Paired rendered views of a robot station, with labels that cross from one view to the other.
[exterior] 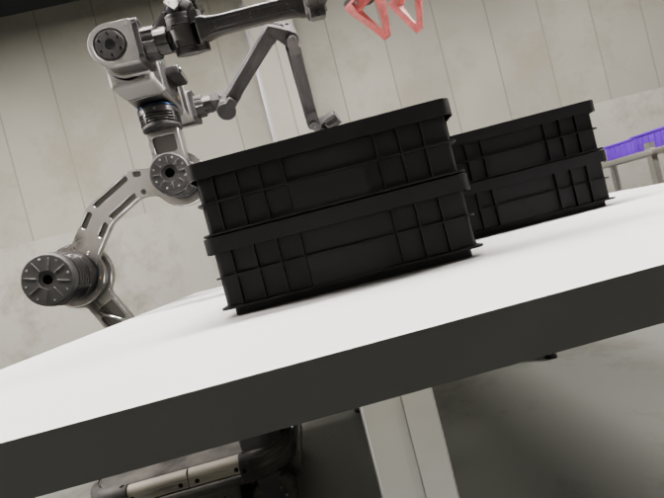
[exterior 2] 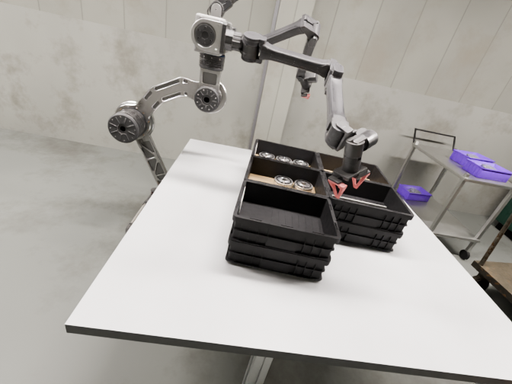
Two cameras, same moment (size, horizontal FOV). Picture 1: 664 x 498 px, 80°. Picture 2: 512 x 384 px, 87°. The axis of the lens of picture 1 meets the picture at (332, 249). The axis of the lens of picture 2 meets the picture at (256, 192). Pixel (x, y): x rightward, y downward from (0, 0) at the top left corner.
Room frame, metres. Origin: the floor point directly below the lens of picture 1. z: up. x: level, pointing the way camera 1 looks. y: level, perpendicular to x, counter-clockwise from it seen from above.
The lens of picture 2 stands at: (-0.22, 0.16, 1.49)
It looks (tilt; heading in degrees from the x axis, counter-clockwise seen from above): 29 degrees down; 357
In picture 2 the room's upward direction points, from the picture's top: 13 degrees clockwise
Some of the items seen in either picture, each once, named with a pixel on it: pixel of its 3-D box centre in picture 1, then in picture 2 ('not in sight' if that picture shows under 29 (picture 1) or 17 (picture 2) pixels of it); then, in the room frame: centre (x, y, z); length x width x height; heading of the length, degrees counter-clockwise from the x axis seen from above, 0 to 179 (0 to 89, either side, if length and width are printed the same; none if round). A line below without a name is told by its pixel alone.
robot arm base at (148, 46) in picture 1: (155, 42); (231, 40); (1.14, 0.35, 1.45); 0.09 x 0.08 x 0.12; 3
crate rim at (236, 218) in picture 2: (321, 160); (286, 208); (0.71, -0.02, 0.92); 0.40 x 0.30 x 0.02; 88
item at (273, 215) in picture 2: (328, 188); (283, 218); (0.71, -0.02, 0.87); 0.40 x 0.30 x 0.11; 88
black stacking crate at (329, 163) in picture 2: not in sight; (347, 177); (1.30, -0.44, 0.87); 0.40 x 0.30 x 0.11; 88
